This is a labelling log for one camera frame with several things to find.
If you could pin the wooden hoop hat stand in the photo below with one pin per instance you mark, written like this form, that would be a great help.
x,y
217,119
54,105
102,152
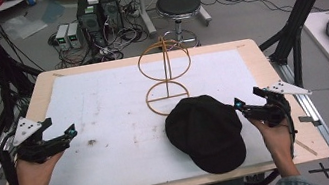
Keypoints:
x,y
165,58

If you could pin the clear plastic sheet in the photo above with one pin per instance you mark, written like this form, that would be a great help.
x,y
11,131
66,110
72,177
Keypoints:
x,y
24,26

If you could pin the white table mat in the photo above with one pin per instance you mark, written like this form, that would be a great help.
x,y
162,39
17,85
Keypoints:
x,y
118,154

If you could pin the thin wooden strip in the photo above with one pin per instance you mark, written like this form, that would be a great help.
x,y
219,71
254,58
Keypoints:
x,y
306,147

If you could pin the person's left hand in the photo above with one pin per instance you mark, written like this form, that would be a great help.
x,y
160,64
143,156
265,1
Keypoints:
x,y
35,178

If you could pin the black cap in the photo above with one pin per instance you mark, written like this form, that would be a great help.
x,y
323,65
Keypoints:
x,y
207,136

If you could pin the black round stool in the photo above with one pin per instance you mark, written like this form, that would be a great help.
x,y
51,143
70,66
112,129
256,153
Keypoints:
x,y
178,4

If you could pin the person's right hand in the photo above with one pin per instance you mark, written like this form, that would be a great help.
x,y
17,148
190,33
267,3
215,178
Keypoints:
x,y
277,141

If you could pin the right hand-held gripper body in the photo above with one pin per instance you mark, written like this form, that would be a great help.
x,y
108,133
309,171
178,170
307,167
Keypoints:
x,y
273,111

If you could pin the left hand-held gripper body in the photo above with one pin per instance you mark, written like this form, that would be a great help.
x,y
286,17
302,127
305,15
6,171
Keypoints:
x,y
25,129

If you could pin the black computer tower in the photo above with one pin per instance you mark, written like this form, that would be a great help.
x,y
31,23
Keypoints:
x,y
110,8
90,22

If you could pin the grey power supply unit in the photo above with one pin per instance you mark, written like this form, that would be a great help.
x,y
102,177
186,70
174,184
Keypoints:
x,y
62,38
75,35

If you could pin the small metal bracket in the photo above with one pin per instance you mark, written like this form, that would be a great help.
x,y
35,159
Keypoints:
x,y
309,119

